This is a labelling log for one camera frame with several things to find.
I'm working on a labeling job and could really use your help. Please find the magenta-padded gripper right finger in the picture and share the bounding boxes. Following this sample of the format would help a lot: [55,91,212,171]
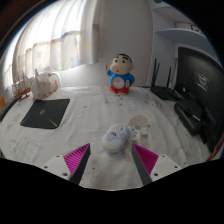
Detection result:
[131,143,183,186]

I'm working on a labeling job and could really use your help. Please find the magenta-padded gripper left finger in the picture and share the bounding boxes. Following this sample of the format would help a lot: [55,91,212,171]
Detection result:
[40,143,92,186]

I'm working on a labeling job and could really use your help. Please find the white cartoon-print computer mouse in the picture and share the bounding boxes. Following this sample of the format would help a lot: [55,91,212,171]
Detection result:
[101,123,131,154]

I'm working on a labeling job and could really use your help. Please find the black mouse pad green lines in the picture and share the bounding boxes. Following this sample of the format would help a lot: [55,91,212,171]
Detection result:
[19,98,71,130]

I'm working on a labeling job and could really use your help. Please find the white cartoon-print tablecloth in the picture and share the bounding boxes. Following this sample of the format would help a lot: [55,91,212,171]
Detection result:
[0,84,214,191]

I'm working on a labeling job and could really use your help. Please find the black desktop device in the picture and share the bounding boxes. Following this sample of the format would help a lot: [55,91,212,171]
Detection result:
[173,99,204,137]

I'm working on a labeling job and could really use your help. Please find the black router with antennas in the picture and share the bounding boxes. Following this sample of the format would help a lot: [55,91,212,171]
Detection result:
[149,58,183,102]

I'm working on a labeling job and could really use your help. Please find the red booklet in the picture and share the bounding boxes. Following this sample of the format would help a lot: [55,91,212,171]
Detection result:
[206,143,224,163]

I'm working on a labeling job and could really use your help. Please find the white crumpled bag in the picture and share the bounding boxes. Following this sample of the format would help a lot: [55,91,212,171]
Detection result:
[30,68,61,101]

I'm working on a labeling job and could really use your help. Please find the cartoon boy figurine clock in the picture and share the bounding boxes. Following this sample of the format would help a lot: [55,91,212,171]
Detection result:
[105,52,136,96]

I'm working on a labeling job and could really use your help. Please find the wooden model sailing ship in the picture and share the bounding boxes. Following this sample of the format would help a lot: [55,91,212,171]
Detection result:
[12,71,34,101]

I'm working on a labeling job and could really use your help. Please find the orange wooden chair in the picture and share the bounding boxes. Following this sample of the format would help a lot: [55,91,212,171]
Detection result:
[0,94,7,112]

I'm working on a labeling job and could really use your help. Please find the black computer monitor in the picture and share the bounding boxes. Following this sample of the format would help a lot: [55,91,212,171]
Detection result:
[173,46,224,154]

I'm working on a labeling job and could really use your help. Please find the white star-print curtain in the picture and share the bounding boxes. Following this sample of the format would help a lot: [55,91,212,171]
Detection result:
[3,0,103,89]

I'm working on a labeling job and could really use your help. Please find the white shelf unit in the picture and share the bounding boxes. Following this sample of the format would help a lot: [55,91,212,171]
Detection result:
[146,0,221,88]

